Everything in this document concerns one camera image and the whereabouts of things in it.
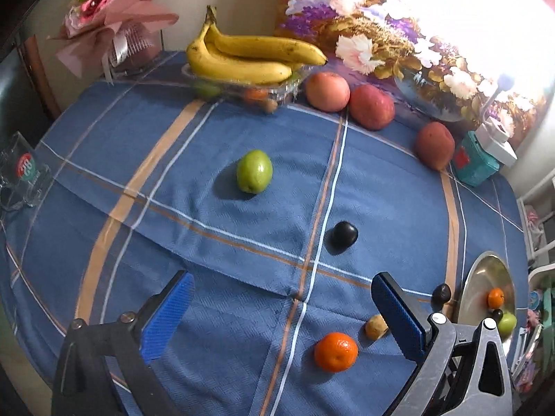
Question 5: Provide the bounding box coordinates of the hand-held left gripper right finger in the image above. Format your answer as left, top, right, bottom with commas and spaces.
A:
371, 271, 514, 416

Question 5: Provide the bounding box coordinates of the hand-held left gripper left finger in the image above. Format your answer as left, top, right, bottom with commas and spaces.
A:
51, 270, 196, 416

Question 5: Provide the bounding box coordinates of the round metal tray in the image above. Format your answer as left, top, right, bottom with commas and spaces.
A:
453, 250, 516, 343

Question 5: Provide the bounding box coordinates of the blue plaid tablecloth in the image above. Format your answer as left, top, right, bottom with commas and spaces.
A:
0, 50, 530, 416

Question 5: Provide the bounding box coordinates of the round green guava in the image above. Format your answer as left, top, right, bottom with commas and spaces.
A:
497, 313, 518, 338

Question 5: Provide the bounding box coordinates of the teal box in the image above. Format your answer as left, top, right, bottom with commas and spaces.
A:
451, 131, 500, 187

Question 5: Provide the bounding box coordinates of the dark red apple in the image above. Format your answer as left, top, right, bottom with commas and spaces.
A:
414, 121, 456, 171

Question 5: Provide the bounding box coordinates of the white shelf rack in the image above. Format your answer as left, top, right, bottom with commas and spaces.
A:
516, 169, 555, 265

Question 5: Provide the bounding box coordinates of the glass mug with round logo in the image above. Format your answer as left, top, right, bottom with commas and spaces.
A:
0, 132, 55, 211

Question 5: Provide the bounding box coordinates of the small green fruit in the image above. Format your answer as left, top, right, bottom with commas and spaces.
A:
193, 80, 222, 99

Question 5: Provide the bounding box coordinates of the pale red apple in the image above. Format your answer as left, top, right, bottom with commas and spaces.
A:
305, 71, 351, 112

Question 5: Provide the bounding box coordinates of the clear plastic container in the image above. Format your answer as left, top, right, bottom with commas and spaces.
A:
181, 63, 313, 109

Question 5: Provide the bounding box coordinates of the white gooseneck lamp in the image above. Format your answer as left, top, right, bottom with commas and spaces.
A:
479, 73, 514, 124

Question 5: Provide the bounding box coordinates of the yellow banana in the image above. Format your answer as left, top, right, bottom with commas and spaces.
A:
207, 30, 328, 67
186, 6, 293, 85

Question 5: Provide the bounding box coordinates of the flower painting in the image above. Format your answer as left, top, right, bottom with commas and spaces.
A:
273, 0, 551, 148

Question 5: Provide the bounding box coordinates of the pink flower bouquet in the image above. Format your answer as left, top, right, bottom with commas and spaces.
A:
47, 0, 179, 81

